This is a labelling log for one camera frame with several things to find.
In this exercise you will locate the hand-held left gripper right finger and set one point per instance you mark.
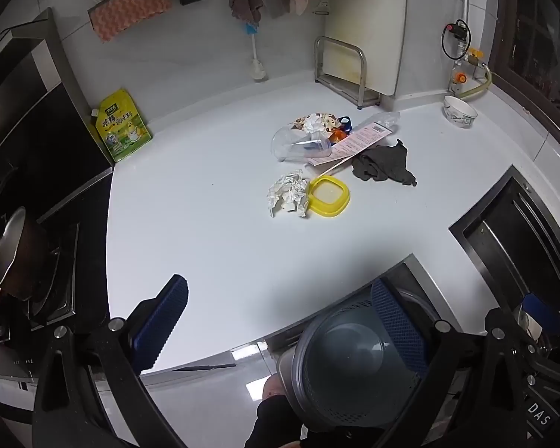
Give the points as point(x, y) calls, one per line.
point(399, 324)

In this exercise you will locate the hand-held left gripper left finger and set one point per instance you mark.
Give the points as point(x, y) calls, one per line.
point(161, 324)

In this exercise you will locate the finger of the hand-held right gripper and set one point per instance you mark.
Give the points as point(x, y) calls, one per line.
point(539, 302)

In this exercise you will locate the grey plastic waste bin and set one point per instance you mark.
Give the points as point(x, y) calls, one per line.
point(345, 359)

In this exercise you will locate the yellow plastic lid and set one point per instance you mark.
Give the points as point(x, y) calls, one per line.
point(329, 196)

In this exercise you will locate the dark grey cloth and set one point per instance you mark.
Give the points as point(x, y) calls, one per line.
point(385, 164)

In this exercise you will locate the checked paper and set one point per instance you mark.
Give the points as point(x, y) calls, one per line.
point(289, 194)

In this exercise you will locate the long pink label plastic package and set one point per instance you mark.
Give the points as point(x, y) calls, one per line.
point(354, 142)

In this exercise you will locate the orange wrapper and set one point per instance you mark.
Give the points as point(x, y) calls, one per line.
point(336, 136)

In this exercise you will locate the clear plastic cup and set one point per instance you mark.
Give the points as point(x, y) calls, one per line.
point(296, 147)

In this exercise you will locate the floral wrapper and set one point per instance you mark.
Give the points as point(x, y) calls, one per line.
point(324, 121)

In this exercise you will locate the white tissue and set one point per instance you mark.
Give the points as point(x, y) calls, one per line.
point(313, 123)

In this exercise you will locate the steel sink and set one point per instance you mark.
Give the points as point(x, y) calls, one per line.
point(518, 238)

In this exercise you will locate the black gas stove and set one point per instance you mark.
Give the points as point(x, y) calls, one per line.
point(58, 284)

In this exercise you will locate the person's dark clothing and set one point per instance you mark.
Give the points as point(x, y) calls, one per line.
point(277, 422)

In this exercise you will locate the brown frying pan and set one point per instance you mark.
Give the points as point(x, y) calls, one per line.
point(14, 261)

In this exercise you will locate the yellow green seasoning pouch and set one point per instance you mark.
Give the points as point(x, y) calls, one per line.
point(121, 128)

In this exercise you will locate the white patterned bowl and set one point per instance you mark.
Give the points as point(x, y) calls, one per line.
point(459, 112)

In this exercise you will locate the black range hood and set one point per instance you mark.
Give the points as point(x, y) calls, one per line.
point(32, 116)

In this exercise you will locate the metal cutting board rack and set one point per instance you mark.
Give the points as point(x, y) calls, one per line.
point(343, 77)

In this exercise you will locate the white bottle brush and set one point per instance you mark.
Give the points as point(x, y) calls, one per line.
point(255, 56)

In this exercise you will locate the grey gas pipe with valve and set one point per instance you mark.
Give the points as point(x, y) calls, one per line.
point(466, 18)

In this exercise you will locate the white cutting board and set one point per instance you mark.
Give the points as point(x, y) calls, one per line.
point(366, 23)

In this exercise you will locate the orange wavy sponge cloth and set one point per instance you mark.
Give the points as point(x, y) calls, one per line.
point(130, 9)

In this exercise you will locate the dark window frame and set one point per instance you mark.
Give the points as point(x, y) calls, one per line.
point(536, 32)

